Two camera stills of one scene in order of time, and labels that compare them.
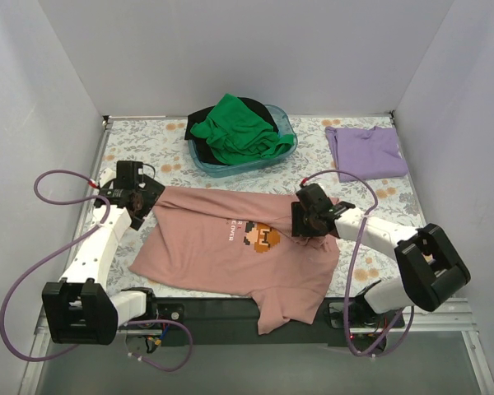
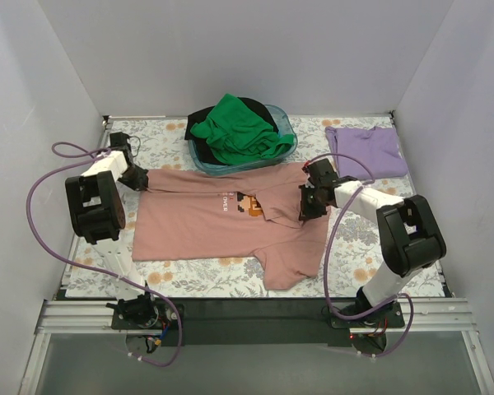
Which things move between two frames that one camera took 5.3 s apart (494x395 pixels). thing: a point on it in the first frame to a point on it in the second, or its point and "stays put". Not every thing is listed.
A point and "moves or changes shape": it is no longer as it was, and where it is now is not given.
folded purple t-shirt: (370, 155) stays put
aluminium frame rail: (458, 318) stays put
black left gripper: (151, 199) to (139, 179)
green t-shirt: (236, 133) stays put
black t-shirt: (202, 144) stays put
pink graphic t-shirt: (239, 243) moves or changes shape
